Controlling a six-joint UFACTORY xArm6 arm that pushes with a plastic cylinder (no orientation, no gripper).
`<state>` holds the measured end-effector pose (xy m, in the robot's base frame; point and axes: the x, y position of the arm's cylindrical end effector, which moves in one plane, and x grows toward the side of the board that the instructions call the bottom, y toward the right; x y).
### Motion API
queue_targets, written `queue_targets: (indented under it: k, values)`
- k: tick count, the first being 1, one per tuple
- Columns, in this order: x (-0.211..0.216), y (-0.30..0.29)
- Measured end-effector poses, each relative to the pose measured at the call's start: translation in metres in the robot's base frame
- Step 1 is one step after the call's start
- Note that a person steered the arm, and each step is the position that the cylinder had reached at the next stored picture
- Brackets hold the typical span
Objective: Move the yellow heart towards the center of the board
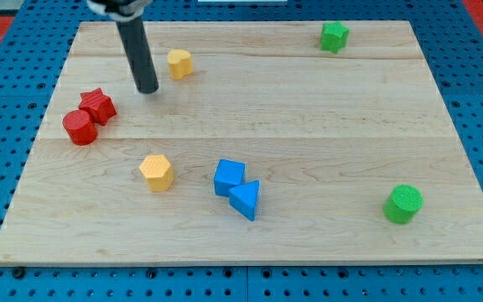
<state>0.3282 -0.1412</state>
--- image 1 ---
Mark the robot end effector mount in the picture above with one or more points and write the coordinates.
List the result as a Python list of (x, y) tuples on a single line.
[(119, 10)]

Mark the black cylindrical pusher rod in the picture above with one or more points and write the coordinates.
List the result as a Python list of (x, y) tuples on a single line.
[(137, 50)]

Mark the yellow heart block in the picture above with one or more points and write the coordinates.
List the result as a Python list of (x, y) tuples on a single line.
[(180, 63)]

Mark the wooden board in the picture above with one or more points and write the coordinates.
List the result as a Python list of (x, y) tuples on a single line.
[(327, 135)]

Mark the red star block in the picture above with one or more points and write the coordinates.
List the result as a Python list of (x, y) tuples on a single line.
[(98, 105)]

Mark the red cylinder block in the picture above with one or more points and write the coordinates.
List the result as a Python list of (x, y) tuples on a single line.
[(80, 127)]

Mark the yellow hexagon block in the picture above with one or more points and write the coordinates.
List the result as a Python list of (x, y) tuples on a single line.
[(158, 172)]

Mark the blue cube block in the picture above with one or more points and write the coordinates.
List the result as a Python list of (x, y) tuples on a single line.
[(228, 174)]

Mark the green star block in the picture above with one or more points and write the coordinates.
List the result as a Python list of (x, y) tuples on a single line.
[(333, 36)]

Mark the blue triangle block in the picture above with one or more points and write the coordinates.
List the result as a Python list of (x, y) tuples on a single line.
[(244, 198)]

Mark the green cylinder block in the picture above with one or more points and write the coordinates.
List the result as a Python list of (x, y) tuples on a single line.
[(403, 203)]

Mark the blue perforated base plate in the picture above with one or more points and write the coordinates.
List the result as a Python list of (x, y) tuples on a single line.
[(32, 52)]

